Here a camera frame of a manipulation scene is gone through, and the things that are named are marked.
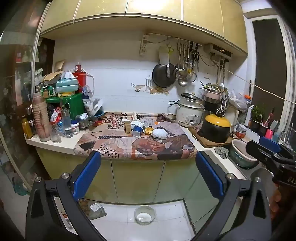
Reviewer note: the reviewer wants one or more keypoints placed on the dark brown brush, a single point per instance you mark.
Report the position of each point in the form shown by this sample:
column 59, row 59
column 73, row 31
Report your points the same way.
column 159, row 118

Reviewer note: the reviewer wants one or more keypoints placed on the black wok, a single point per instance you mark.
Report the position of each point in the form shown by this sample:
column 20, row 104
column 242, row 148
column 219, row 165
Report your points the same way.
column 161, row 76

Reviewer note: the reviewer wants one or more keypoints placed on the red snack packet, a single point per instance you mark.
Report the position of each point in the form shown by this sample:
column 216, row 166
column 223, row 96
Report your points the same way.
column 55, row 115

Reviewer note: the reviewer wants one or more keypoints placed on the steel ladle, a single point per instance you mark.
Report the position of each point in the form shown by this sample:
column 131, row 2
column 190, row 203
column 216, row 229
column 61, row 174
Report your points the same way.
column 182, row 82

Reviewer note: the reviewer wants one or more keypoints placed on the green plastic box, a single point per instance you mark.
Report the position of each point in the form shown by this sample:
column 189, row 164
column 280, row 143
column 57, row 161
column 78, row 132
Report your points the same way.
column 67, row 105

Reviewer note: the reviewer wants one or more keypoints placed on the green lid jar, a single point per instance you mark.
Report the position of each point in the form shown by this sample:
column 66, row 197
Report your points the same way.
column 50, row 90

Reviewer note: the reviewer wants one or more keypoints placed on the teal tissue box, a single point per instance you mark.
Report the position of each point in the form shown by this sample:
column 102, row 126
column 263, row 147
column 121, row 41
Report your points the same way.
column 67, row 83

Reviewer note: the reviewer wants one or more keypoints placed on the black pot yellow lid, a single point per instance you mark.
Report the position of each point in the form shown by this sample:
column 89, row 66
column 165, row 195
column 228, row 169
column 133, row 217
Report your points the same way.
column 215, row 129

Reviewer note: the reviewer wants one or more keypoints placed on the white kettle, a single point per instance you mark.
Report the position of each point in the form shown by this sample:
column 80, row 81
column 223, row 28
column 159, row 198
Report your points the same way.
column 231, row 115

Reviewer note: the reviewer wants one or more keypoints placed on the black kitchen scissors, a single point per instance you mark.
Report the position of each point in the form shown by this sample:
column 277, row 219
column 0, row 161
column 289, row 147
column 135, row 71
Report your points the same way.
column 196, row 54

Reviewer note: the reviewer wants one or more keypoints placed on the plastic bottle orange cap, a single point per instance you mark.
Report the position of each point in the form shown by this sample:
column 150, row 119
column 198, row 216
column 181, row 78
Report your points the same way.
column 248, row 109

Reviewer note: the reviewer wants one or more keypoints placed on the brown cardboard piece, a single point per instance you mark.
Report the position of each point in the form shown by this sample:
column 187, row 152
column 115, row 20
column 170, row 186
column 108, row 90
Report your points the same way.
column 53, row 77

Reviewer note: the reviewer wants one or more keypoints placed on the utensil rail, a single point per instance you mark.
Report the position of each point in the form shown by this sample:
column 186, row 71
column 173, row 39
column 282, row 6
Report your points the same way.
column 185, row 39

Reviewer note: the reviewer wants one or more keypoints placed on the white paper towel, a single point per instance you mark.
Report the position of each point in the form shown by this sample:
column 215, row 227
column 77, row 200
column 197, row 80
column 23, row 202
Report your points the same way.
column 159, row 134

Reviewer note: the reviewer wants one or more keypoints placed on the black toothbrush cup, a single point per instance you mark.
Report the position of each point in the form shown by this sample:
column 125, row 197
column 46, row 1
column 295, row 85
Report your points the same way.
column 262, row 129

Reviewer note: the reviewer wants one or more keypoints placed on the small yellow wrapper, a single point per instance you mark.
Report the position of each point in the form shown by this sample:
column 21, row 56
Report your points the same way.
column 149, row 131

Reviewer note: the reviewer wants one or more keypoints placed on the plastic bottle blue label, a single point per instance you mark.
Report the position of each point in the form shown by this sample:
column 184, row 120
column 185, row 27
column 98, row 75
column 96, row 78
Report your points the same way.
column 87, row 99

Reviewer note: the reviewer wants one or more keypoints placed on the glass display cabinet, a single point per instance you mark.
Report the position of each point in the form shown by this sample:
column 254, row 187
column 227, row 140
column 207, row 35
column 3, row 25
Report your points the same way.
column 20, row 104

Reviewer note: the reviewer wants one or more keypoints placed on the pink utensil holder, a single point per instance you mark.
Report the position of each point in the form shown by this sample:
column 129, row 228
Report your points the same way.
column 211, row 95

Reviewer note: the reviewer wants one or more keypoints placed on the wooden cutting board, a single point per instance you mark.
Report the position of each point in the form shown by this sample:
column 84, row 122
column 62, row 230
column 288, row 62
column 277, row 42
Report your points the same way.
column 208, row 144

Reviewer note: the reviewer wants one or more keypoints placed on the mesh strainer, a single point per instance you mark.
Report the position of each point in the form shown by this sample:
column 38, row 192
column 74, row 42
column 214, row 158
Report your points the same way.
column 191, row 75

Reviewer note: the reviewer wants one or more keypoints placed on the black round container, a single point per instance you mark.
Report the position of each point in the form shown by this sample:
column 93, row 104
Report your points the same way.
column 211, row 106

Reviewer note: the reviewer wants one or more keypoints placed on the white rice cooker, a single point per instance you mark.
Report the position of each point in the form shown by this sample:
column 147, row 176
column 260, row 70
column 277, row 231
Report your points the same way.
column 189, row 113

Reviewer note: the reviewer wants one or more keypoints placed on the white basin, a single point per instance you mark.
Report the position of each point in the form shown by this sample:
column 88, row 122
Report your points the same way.
column 240, row 150

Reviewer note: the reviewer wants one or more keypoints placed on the grey rag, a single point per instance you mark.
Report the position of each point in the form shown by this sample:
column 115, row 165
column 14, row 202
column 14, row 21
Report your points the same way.
column 221, row 153

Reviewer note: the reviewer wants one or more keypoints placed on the glass tumbler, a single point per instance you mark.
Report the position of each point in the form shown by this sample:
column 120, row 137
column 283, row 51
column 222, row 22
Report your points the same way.
column 56, row 134

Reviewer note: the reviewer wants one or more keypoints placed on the brown bag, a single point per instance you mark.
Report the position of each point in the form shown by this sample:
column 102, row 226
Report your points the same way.
column 85, row 207

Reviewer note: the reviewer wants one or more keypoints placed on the newspaper print tablecloth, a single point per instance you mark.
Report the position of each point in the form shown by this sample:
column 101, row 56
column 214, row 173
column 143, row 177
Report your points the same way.
column 143, row 148

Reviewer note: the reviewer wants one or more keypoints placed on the yellow bottle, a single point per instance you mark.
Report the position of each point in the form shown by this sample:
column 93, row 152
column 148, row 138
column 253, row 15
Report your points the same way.
column 27, row 129

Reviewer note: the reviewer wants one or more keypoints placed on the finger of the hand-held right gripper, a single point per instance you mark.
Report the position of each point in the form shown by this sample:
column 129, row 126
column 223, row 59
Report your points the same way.
column 269, row 141
column 256, row 149

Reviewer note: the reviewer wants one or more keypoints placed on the potted green plant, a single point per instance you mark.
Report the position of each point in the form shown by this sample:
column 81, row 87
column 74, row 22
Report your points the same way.
column 256, row 115

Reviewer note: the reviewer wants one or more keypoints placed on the clear plastic bag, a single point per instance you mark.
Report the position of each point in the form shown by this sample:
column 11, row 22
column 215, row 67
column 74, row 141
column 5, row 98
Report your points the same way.
column 238, row 102

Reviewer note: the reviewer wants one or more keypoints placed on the yellow wall cabinet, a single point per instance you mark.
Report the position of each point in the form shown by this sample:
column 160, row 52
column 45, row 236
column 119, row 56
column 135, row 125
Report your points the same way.
column 148, row 14

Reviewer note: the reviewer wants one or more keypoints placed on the grey packet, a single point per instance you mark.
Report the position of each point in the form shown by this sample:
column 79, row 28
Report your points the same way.
column 97, row 210

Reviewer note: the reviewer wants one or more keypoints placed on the white water heater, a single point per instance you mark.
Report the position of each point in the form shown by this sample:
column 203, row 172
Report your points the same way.
column 218, row 49

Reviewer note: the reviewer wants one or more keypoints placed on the blue cup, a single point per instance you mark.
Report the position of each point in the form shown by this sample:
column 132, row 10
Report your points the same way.
column 137, row 132

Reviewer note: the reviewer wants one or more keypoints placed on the blue bowl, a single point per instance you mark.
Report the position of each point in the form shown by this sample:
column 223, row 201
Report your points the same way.
column 99, row 114

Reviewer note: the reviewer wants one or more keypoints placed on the green bowl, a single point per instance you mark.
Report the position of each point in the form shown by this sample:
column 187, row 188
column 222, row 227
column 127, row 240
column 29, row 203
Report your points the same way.
column 238, row 162

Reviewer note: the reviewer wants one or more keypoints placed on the stack of paper cups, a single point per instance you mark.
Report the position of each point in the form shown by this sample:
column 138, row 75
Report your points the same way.
column 41, row 120

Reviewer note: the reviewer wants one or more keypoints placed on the clear bottle steel cap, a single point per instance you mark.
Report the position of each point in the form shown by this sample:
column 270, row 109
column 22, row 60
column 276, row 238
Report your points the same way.
column 67, row 125

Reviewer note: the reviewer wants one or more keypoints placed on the glass jar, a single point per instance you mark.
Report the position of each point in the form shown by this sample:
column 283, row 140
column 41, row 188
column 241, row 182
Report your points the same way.
column 84, row 122

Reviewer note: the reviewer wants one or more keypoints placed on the white power strip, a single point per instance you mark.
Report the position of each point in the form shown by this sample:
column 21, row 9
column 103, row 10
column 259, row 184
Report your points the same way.
column 143, row 45

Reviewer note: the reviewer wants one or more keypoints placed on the white tray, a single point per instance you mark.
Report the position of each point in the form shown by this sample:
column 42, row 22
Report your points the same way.
column 96, row 105

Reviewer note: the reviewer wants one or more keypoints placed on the white pill bottle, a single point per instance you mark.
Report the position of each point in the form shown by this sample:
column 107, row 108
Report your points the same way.
column 75, row 128

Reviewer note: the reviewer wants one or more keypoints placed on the pink cup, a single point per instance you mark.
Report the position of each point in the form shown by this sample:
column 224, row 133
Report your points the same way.
column 268, row 134

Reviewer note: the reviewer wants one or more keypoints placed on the dark window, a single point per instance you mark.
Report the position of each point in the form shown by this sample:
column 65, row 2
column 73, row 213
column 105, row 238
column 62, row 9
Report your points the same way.
column 268, row 58

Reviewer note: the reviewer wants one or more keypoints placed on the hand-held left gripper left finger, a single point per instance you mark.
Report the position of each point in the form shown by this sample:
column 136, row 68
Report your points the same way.
column 89, row 171

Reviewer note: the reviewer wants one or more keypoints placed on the person's right hand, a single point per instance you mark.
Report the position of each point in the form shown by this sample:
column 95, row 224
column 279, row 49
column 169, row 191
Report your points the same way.
column 275, row 201

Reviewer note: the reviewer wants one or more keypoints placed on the steel cleaver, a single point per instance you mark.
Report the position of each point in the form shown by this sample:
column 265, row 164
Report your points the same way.
column 164, row 55

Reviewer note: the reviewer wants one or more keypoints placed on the steel faucet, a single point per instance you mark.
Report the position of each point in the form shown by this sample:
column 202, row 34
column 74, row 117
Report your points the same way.
column 284, row 138

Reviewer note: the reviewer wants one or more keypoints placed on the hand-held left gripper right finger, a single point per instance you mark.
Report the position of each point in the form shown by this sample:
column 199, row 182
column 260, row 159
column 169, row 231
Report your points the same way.
column 210, row 171

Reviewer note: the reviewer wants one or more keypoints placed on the red canister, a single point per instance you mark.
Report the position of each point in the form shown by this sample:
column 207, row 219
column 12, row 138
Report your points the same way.
column 79, row 77

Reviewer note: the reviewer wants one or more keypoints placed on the glass bowl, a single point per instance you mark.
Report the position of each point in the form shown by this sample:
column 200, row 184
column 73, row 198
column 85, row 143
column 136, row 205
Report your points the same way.
column 144, row 215

